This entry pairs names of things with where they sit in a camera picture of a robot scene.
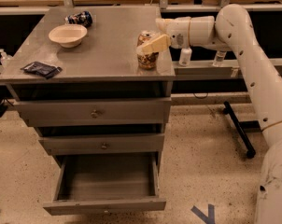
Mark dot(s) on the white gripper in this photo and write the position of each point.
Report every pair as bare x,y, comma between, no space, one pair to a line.
178,32

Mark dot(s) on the white pump lotion bottle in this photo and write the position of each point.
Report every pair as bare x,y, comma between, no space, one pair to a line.
185,55

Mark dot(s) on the black chip bag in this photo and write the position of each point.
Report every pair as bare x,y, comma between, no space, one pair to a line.
42,69

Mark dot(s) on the grey drawer cabinet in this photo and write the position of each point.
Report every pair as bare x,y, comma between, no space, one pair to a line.
103,66

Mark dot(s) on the grey middle drawer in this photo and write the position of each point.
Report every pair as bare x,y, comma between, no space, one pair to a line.
107,143

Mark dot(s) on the cream ceramic bowl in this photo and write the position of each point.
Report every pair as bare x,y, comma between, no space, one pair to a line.
68,35

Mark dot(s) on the clear water bottle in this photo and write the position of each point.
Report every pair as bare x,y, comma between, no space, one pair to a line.
219,58

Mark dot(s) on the clear sanitizer pump bottle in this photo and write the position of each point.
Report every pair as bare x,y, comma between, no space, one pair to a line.
4,57

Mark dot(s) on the grey top drawer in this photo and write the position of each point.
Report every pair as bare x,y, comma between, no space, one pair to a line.
94,112

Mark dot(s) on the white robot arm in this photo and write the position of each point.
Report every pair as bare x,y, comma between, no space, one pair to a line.
232,30

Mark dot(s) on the black metal stand leg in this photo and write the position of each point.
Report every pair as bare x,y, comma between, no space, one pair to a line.
237,124

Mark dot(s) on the grey open bottom drawer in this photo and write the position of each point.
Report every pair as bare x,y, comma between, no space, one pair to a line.
107,183

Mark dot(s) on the orange soda can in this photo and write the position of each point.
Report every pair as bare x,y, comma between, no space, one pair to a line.
147,61

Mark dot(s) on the blue crushed snack can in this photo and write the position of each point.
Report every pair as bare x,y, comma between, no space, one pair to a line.
83,18

